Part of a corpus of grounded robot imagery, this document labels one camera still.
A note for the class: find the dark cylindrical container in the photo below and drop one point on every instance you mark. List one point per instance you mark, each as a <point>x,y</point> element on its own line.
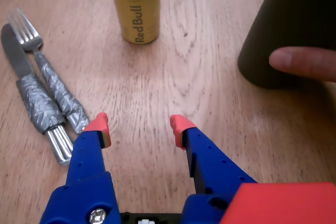
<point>291,11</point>

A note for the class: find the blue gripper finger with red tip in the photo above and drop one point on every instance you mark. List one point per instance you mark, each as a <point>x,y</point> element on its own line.
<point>210,163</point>
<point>84,171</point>

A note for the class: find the yellow Red Bull can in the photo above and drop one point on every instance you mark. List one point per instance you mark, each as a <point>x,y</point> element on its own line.
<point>136,6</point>

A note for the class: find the person's hand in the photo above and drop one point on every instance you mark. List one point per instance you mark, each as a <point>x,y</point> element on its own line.
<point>304,62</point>

